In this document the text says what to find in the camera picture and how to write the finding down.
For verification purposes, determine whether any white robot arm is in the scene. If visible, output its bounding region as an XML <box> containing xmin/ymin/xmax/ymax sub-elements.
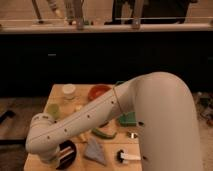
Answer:
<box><xmin>25</xmin><ymin>72</ymin><xmax>204</xmax><ymax>171</ymax></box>

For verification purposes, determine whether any dark round plate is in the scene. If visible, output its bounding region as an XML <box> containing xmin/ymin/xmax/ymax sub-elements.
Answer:
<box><xmin>56</xmin><ymin>140</ymin><xmax>77</xmax><ymax>170</ymax></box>

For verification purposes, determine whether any grey folded cloth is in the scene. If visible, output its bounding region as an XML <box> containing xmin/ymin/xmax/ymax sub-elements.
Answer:
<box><xmin>84</xmin><ymin>138</ymin><xmax>107</xmax><ymax>166</ymax></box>

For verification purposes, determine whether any yellow onion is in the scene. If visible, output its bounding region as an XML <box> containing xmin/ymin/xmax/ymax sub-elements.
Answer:
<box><xmin>75</xmin><ymin>105</ymin><xmax>83</xmax><ymax>112</ymax></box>

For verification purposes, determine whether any green plastic tray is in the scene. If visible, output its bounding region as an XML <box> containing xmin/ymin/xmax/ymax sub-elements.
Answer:
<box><xmin>114</xmin><ymin>81</ymin><xmax>136</xmax><ymax>127</ymax></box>

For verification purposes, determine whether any red bowl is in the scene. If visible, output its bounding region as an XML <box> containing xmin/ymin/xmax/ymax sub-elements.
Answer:
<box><xmin>88</xmin><ymin>84</ymin><xmax>110</xmax><ymax>101</ymax></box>

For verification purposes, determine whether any green cup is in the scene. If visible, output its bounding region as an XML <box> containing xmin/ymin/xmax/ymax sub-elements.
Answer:
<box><xmin>46</xmin><ymin>104</ymin><xmax>60</xmax><ymax>119</ymax></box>

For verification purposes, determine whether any green cucumber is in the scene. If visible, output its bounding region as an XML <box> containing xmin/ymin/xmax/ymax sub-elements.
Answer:
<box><xmin>91</xmin><ymin>128</ymin><xmax>117</xmax><ymax>140</ymax></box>

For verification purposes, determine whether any silver fork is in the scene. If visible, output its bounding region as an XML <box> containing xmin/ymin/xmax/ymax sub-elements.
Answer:
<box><xmin>128</xmin><ymin>132</ymin><xmax>138</xmax><ymax>139</ymax></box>

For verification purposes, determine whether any white handled dish brush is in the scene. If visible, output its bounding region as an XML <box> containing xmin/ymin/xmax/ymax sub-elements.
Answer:
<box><xmin>116</xmin><ymin>150</ymin><xmax>141</xmax><ymax>164</ymax></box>

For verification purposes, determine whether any white cup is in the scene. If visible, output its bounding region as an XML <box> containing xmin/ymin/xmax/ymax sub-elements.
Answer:
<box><xmin>62</xmin><ymin>84</ymin><xmax>76</xmax><ymax>100</ymax></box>

